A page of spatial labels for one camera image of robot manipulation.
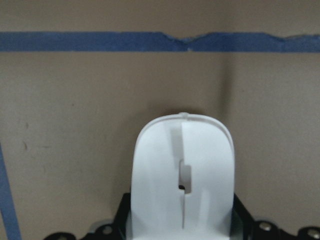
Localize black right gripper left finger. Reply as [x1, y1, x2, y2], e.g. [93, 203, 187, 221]
[44, 192, 132, 240]

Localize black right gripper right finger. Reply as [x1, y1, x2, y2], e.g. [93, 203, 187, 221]
[232, 195, 320, 240]

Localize white computer mouse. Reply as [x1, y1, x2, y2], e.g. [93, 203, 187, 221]
[130, 112, 235, 240]

